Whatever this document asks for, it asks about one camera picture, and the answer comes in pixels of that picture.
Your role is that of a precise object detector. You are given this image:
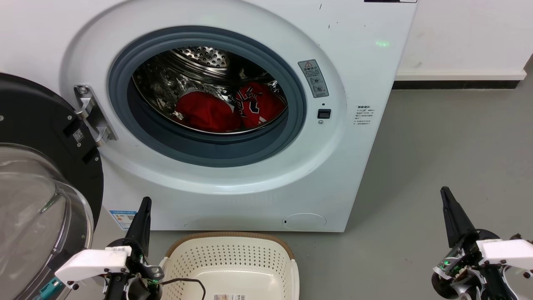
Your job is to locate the black glass washer door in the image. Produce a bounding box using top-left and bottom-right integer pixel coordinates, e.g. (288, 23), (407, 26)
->
(0, 73), (105, 300)

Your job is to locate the cream perforated laundry basket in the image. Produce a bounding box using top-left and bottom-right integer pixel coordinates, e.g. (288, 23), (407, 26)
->
(158, 232), (299, 300)

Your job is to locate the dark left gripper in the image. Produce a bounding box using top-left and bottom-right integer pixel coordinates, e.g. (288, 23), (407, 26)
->
(104, 197), (165, 300)

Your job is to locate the silver metal door hinge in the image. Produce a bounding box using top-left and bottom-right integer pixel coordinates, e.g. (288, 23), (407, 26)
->
(74, 85), (118, 147)

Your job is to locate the stainless steel washing machine drum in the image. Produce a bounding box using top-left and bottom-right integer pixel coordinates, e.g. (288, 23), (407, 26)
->
(132, 46), (289, 135)

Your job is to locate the grey warning sticker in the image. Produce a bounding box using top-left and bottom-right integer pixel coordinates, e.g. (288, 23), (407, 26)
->
(298, 59), (329, 98)

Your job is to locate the white front-load washing machine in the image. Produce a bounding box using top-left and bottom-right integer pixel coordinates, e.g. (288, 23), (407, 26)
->
(0, 0), (418, 233)

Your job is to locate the thin black cable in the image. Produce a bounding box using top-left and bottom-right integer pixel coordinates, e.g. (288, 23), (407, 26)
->
(160, 278), (207, 300)

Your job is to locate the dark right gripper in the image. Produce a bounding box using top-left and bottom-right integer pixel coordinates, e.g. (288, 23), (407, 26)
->
(431, 187), (518, 300)

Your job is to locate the red basketball jersey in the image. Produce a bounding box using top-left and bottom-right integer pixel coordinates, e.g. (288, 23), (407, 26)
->
(175, 81), (288, 133)

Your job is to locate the grey rubber door gasket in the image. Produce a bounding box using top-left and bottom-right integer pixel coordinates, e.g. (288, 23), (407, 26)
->
(108, 26), (307, 168)

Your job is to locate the teal door handle piece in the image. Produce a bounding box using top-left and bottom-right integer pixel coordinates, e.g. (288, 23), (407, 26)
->
(35, 278), (63, 300)

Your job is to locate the round white filter cover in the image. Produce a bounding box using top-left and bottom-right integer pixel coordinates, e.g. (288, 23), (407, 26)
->
(282, 213), (327, 231)

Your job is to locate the black baseboard strip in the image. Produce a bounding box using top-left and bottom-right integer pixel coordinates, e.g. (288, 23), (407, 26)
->
(392, 80), (521, 90)

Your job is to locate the blue energy label sticker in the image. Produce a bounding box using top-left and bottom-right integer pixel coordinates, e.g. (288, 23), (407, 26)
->
(109, 210), (137, 230)

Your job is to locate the small white text label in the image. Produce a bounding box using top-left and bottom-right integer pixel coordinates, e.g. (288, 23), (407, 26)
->
(355, 105), (376, 126)

